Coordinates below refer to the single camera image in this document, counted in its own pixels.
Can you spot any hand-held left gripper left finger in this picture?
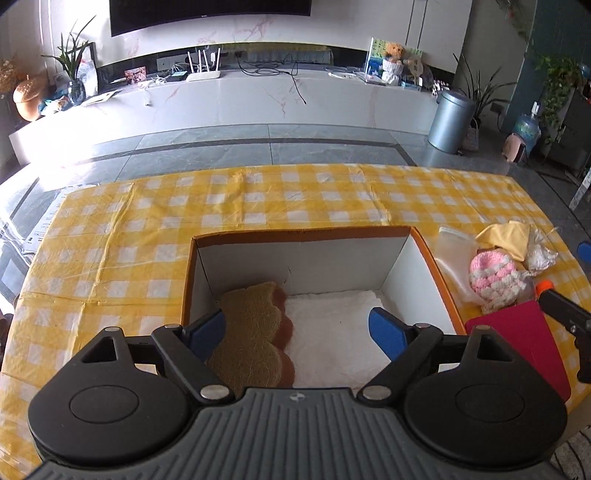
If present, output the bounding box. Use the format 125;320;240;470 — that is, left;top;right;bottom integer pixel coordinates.
81;307;236;402

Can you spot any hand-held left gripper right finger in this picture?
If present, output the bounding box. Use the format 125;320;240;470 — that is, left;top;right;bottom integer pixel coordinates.
356;307;513;408

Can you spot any tan loofah pad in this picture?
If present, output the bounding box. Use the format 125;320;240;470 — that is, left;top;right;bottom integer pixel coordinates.
208;282;284;398

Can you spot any white towel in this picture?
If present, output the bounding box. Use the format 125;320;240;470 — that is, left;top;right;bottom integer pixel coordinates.
284;290;393;388

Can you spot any white cardboard box orange outside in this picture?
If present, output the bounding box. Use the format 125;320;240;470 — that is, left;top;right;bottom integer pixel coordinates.
181;225;467;389

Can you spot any crumpled clear plastic bag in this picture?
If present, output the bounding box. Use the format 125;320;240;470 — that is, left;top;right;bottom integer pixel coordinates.
524;226;560;278

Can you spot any black toy pistol orange tip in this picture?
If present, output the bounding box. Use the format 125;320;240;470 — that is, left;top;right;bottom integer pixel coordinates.
536;281;591;384

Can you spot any yellow cloth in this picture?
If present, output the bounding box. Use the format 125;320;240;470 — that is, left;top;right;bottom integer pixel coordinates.
475;220;531;263

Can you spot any pink and white crochet piece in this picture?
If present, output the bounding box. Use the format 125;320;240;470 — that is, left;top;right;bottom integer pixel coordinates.
468;250;536;315

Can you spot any flat clear plastic bag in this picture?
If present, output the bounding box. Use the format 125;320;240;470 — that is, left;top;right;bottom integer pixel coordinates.
436;226;478;301

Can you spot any red flat lid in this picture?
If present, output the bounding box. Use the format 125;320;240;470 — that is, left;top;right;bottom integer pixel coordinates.
465;301;572;402

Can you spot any dark grey cabinet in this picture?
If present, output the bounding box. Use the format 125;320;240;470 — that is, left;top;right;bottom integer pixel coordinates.
547;88;591;176

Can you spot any small pink heater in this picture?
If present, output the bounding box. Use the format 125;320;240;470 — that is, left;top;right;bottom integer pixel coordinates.
502;133;527;162

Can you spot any yellow checkered tablecloth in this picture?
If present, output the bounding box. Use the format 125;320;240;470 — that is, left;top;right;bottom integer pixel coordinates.
0;164;591;467

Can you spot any blue water bottle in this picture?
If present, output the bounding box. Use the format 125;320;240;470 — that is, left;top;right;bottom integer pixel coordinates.
514;102;542;151

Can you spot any trailing pothos plant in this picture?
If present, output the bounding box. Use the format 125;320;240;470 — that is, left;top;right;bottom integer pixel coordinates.
536;54;585;144

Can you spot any grey metal trash can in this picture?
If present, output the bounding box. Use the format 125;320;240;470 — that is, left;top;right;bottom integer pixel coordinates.
428;90;476;154

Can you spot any long-leaf floor plant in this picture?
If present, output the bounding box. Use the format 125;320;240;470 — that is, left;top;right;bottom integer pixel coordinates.
452;53;518;139

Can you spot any printed paper sheet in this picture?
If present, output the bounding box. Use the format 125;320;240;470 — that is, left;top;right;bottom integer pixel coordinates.
21;184;100;254

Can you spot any striped floor rug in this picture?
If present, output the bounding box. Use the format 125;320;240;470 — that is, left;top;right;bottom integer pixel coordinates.
549;427;591;480

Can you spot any white marble television console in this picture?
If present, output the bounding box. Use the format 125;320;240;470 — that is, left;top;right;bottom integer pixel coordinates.
9;62;439;164

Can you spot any hanging vine plant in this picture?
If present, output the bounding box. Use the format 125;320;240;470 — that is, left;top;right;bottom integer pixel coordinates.
496;0;536;42

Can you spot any white router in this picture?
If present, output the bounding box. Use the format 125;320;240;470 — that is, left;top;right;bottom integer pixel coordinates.
186;46;221;83

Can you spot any brown teddy bear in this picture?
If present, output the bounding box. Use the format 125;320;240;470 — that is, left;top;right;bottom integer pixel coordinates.
382;42;407;86

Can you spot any illustrated picture board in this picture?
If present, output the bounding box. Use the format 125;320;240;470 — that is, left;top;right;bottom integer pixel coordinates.
367;37;423;87

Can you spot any acorn-shaped ornament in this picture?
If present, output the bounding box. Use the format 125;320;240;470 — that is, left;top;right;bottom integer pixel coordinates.
13;74;51;121

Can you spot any green plant in glass vase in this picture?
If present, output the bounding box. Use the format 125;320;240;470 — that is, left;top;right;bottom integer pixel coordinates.
41;16;98;100

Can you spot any black television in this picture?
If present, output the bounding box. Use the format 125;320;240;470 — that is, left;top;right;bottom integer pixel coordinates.
109;0;315;38

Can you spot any dried flower bunch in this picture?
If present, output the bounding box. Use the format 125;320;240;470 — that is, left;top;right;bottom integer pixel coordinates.
0;58;19;93

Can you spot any black cable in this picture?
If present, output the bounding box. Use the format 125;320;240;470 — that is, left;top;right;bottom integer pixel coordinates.
240;53;308;106

